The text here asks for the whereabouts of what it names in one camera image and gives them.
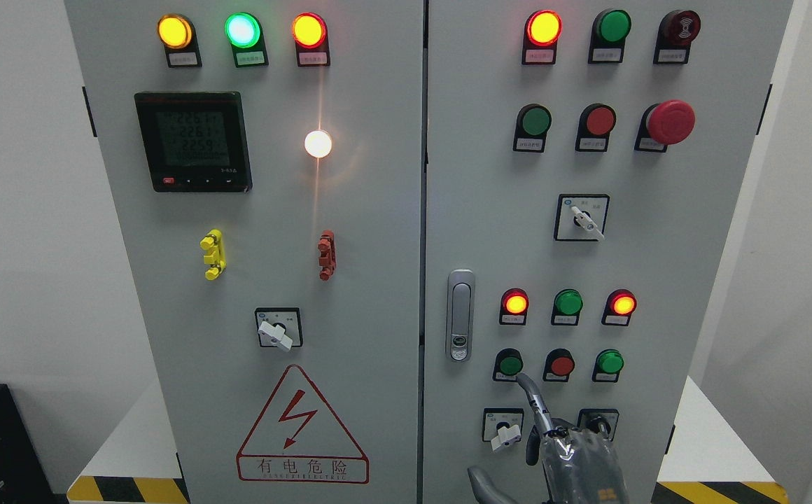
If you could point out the black digital power meter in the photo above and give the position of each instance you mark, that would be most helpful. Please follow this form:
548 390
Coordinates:
195 141

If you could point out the left grey cabinet door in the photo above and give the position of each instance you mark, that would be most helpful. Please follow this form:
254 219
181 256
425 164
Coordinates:
360 329

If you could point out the lower left green start button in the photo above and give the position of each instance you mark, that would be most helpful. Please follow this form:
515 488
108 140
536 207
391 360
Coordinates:
507 365

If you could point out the white platform with hazard stripes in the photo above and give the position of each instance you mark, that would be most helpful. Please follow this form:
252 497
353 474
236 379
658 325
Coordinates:
706 461

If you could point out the yellow indicator light top left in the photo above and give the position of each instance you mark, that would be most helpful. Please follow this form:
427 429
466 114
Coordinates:
178 37

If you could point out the green push button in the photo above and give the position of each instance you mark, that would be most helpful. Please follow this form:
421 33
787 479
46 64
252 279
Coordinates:
530 133
608 365

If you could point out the lower red push button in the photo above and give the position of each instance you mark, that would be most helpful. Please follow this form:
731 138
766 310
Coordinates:
559 365

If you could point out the black knob selector switch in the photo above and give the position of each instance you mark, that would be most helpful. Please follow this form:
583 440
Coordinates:
599 420

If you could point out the yellow terminal connector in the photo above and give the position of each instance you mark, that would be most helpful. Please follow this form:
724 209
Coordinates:
214 255

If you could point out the red indicator light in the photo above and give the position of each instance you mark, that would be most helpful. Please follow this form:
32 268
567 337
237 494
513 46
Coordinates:
310 34
514 307
619 308

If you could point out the upper green push button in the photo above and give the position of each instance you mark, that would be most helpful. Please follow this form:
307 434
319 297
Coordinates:
530 133

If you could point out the lower middle green indicator light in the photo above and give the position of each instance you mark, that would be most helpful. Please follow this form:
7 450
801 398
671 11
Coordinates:
567 307

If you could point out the green indicator light top left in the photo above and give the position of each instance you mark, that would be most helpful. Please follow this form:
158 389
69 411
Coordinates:
247 42

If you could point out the grey cabinet door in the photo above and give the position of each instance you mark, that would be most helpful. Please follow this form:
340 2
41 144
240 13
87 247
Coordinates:
360 329
491 210

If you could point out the white lit indicator light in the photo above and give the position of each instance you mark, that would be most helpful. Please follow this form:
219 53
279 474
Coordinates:
318 143

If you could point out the green indicator light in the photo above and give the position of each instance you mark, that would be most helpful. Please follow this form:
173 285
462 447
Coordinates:
247 42
567 307

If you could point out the red lit indicator top right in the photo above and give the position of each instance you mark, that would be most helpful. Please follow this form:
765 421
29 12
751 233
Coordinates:
539 42

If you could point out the upper red push button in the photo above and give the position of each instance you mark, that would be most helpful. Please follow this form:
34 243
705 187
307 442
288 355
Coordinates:
595 124

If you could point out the red push button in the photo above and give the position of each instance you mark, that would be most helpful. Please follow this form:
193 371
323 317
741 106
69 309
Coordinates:
559 365
595 124

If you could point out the red electric danger warning sticker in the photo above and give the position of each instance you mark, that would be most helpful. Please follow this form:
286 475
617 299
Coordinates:
298 437

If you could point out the green indicator top right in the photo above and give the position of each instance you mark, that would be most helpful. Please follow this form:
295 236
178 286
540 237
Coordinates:
608 36

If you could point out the red emergency stop mushroom button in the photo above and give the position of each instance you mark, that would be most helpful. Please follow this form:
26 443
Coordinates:
663 125

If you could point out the silver door lock handle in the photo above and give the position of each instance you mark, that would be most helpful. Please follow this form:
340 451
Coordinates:
460 308

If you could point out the lower right red indicator light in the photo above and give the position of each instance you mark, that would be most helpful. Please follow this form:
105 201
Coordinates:
619 308

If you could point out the left door white selector switch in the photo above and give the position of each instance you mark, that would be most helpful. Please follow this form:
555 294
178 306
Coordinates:
279 327

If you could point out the lower white selector switch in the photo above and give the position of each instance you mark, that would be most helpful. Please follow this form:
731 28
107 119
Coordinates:
502 427

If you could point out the upper right white selector switch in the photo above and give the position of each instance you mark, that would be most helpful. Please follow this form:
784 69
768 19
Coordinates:
581 217

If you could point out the dark red buzzer alarm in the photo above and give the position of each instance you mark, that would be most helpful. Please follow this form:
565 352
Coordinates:
675 35

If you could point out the red indicator light top left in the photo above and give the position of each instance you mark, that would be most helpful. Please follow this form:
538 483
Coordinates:
310 34

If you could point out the right grey cabinet door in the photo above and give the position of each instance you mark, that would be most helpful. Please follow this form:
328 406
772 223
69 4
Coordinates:
491 210

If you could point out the lower right green push button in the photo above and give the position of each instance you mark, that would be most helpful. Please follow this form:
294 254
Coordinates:
608 365

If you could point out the red terminal connector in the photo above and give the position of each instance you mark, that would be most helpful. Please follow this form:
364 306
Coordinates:
327 255

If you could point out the lower left red indicator light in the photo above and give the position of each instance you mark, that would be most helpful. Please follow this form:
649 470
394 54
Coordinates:
514 307

